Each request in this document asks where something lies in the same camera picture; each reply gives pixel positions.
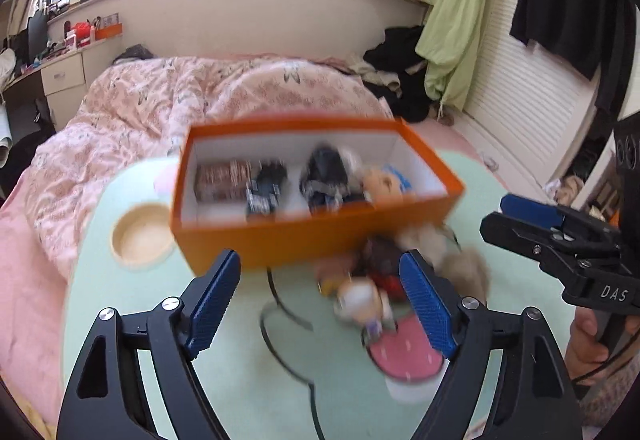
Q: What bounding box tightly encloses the orange cardboard box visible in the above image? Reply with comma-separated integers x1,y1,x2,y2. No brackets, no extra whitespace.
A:
170,116,464,274

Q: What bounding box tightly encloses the black lace satin cloth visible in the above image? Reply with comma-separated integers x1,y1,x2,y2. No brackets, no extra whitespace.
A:
298,144,370,214

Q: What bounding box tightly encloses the black clothes pile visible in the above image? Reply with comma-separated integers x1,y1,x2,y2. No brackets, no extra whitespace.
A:
362,25,433,124

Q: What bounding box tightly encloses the white helmet doll figure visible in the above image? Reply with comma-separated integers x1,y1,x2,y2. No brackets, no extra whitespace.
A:
314,258,397,344

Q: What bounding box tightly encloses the white drawer desk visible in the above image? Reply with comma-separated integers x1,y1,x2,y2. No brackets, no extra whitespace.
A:
3,36,124,131

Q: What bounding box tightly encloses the red container on sill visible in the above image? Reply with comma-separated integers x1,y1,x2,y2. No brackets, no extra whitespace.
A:
72,21,94,40

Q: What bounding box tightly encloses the pink floral quilt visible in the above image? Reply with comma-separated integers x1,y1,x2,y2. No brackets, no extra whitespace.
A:
25,56,392,278

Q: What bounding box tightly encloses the brown fluffy fur ball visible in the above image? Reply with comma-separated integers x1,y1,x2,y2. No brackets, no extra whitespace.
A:
439,248,490,304

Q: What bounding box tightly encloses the light green hanging cloth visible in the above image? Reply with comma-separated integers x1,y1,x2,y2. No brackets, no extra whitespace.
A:
416,0,487,111

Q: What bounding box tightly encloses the rolled white paper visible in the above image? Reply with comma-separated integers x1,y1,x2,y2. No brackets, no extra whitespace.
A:
0,103,13,168

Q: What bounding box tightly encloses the knitted speckled right sleeve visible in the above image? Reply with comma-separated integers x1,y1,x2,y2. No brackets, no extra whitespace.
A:
580,354,639,428

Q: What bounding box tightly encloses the brown playing card box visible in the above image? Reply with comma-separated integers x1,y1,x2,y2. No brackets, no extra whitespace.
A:
194,160,253,203

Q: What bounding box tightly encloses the person right hand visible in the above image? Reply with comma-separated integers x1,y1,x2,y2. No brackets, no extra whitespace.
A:
564,307,639,386

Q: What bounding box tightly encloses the green cartoon lap table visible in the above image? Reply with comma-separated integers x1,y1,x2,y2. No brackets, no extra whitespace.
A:
62,151,574,439

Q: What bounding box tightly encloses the black leather pouch red clasp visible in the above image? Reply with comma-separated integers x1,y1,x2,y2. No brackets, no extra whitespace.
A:
361,238,407,301

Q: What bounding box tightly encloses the green toy car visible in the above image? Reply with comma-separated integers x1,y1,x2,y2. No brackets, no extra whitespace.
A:
246,160,288,217

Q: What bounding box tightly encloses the brown bear plush toy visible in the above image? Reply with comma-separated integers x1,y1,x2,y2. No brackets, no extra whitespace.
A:
359,165,416,205

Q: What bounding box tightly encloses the white fluffy fur ball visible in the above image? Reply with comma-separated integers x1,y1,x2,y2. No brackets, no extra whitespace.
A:
395,224,449,268

